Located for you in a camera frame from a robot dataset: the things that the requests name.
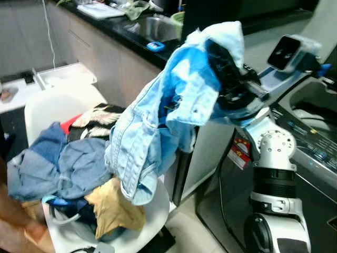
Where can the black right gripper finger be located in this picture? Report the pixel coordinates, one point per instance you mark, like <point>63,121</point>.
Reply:
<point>220,59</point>

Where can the light blue denim jacket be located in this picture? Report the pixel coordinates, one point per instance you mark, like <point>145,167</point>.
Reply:
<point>158,116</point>

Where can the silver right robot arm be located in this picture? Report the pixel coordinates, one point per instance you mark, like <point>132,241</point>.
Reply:
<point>276,148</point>

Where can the grey top-load washing machine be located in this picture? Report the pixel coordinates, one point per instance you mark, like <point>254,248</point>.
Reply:
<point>310,153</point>

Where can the green bucket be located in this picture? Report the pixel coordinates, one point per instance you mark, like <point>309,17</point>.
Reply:
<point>177,23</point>

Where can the red washer sticker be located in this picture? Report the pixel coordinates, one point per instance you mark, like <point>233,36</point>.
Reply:
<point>240,153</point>

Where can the small blue object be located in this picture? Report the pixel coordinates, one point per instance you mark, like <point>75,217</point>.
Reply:
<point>155,46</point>

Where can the steel kitchen sink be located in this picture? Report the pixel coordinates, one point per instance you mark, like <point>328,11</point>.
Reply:
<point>155,27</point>

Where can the green crumpled cloth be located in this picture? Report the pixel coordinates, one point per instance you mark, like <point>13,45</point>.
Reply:
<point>136,8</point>

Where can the kitchen counter black top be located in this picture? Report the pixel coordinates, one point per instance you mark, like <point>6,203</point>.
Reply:
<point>105,58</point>

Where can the white flat board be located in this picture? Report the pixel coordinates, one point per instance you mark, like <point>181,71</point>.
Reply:
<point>100,10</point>

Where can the black beige patterned garment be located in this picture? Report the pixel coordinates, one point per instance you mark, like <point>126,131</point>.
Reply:
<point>97,118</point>

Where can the white low table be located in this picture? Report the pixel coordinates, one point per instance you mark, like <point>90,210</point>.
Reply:
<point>63,76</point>

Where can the red garment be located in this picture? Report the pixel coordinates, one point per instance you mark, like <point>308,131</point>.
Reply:
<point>68,124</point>

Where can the black chair base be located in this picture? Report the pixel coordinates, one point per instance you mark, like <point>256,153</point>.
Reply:
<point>158,242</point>

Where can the tan cloth garment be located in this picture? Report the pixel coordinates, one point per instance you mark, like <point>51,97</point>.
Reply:
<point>113,208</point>

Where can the white plastic chair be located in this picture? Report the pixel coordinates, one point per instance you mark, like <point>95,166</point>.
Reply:
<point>52,108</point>

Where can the faded blue jeans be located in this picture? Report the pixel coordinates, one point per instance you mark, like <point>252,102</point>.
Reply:
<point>68,163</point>

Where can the small black item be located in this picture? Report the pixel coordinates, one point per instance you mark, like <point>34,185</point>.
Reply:
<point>29,79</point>

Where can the pink small item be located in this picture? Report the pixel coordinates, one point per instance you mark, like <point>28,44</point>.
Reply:
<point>6,95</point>

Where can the person bare leg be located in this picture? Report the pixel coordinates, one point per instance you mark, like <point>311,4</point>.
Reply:
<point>16,226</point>

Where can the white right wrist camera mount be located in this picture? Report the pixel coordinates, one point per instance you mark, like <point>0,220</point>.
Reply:
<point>287,52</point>

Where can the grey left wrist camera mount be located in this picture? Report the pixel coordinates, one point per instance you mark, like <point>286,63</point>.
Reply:
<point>102,248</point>

